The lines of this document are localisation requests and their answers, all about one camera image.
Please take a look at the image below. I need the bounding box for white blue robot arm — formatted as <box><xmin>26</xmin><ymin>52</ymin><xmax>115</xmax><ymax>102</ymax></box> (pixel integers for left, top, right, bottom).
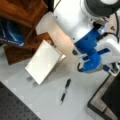
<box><xmin>53</xmin><ymin>0</ymin><xmax>120</xmax><ymax>76</ymax></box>

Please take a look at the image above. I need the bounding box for blue book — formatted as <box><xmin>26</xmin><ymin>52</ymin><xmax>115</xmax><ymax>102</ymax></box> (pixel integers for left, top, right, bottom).
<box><xmin>0</xmin><ymin>18</ymin><xmax>24</xmax><ymax>46</ymax></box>

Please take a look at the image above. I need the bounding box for black drawer box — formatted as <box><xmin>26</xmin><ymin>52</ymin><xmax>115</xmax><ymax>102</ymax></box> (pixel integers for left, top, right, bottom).
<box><xmin>87</xmin><ymin>73</ymin><xmax>120</xmax><ymax>120</ymax></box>

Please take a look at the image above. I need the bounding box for brown wooden shelf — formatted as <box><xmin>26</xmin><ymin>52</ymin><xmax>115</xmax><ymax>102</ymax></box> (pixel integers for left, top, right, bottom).
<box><xmin>0</xmin><ymin>0</ymin><xmax>54</xmax><ymax>65</ymax></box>

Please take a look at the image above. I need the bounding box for black pen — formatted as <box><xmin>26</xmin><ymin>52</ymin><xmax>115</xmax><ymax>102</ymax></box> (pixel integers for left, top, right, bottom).
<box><xmin>60</xmin><ymin>79</ymin><xmax>71</xmax><ymax>104</ymax></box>

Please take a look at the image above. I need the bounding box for white blue gripper body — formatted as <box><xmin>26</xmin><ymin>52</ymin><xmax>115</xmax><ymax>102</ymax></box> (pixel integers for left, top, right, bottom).
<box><xmin>72</xmin><ymin>28</ymin><xmax>120</xmax><ymax>75</ymax></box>

